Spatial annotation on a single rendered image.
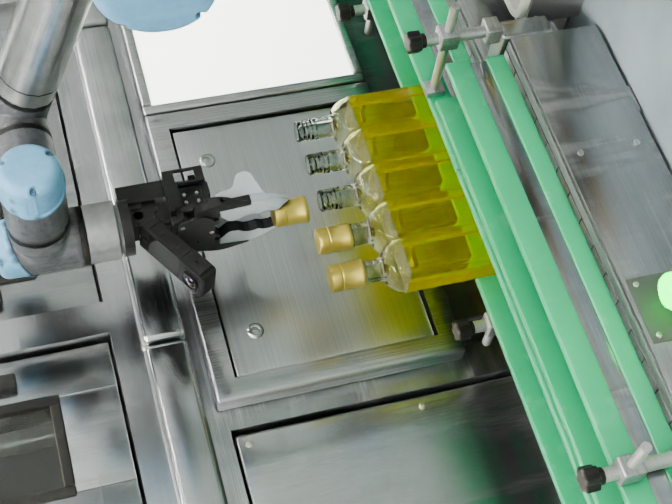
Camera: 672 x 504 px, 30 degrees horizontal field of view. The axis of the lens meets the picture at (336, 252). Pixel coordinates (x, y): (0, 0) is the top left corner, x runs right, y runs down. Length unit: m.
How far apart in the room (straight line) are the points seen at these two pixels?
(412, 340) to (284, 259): 0.21
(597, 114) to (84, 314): 0.72
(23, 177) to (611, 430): 0.70
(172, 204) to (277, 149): 0.31
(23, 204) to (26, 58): 0.16
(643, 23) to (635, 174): 0.19
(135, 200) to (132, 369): 0.23
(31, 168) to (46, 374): 0.34
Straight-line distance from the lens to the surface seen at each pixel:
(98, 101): 1.88
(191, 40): 1.94
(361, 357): 1.65
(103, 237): 1.55
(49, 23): 1.42
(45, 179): 1.45
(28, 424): 1.67
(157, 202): 1.59
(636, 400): 1.41
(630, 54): 1.63
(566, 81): 1.61
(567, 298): 1.45
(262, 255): 1.72
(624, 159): 1.56
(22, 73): 1.48
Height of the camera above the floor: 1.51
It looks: 13 degrees down
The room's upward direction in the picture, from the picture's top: 101 degrees counter-clockwise
